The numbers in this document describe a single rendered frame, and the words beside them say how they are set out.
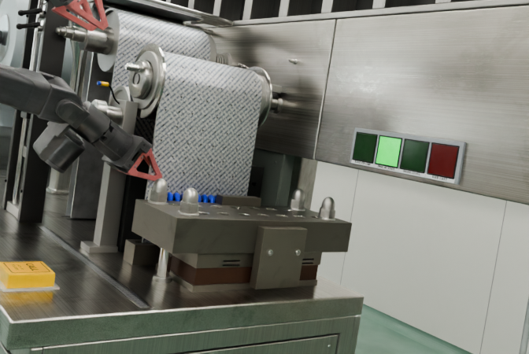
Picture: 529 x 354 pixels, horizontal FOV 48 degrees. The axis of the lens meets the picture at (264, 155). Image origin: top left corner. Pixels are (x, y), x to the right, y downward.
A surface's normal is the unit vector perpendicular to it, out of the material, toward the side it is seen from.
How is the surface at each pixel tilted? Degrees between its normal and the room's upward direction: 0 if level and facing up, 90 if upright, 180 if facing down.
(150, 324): 90
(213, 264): 90
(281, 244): 90
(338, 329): 90
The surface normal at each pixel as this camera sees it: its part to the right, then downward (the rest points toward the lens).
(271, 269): 0.59, 0.13
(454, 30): -0.80, -0.09
